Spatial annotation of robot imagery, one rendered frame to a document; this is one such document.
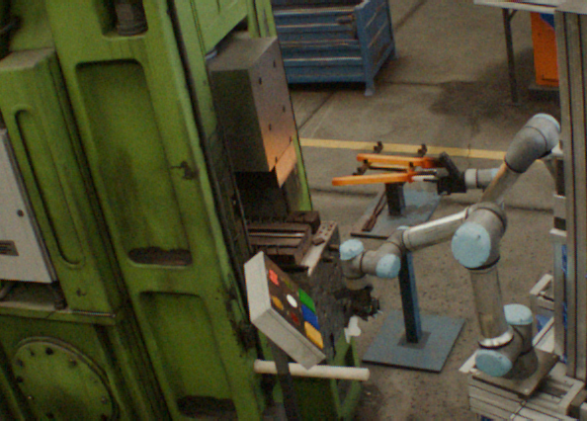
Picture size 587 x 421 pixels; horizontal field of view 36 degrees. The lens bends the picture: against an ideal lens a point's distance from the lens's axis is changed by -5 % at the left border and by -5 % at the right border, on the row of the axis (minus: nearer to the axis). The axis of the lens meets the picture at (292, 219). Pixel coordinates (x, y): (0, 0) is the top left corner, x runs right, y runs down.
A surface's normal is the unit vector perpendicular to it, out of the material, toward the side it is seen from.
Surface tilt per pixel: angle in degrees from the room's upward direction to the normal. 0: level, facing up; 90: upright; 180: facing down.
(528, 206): 0
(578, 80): 90
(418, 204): 0
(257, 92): 90
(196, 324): 90
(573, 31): 90
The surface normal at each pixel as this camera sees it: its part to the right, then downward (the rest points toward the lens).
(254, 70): 0.93, 0.02
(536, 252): -0.18, -0.85
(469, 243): -0.57, 0.39
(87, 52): -0.32, 0.51
